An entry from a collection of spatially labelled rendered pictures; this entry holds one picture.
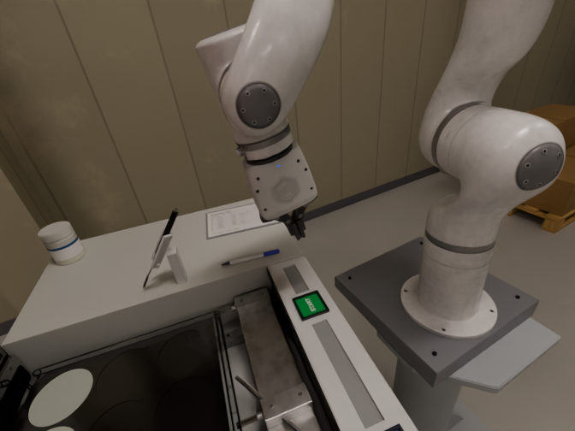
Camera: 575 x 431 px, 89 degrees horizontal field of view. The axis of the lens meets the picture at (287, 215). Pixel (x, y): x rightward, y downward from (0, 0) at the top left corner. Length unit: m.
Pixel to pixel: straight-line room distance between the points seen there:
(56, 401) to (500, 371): 0.82
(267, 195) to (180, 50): 1.60
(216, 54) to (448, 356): 0.63
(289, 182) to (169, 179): 1.67
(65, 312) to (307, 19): 0.71
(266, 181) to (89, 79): 1.61
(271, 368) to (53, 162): 1.73
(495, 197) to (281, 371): 0.46
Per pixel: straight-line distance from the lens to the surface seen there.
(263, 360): 0.64
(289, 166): 0.45
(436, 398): 0.93
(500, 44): 0.52
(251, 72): 0.32
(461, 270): 0.64
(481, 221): 0.57
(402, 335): 0.69
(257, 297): 0.71
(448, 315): 0.72
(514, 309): 0.81
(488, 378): 0.74
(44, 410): 0.75
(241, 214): 0.90
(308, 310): 0.59
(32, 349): 0.82
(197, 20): 2.02
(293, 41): 0.33
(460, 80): 0.56
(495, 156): 0.48
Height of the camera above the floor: 1.41
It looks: 31 degrees down
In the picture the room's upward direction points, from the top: 7 degrees counter-clockwise
